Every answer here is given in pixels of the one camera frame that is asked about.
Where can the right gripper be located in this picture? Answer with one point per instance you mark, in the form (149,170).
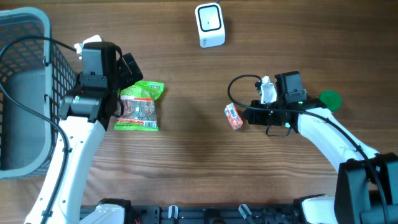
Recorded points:
(256,117)

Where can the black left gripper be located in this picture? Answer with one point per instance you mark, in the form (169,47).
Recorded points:
(127,78)

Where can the green snack bag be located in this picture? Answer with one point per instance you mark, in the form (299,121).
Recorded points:
(139,107)

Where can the green lid jar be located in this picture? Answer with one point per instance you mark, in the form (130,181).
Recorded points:
(331,99)

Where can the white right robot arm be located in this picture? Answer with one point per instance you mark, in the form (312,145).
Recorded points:
(366,188)

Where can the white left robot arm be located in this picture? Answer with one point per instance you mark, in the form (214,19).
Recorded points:
(84,118)

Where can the white barcode scanner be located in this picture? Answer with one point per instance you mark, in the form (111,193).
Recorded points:
(210,25)

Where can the grey plastic shopping basket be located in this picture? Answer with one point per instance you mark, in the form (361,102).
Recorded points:
(35,73)

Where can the black mounting rail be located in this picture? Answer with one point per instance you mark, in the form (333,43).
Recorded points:
(268,214)

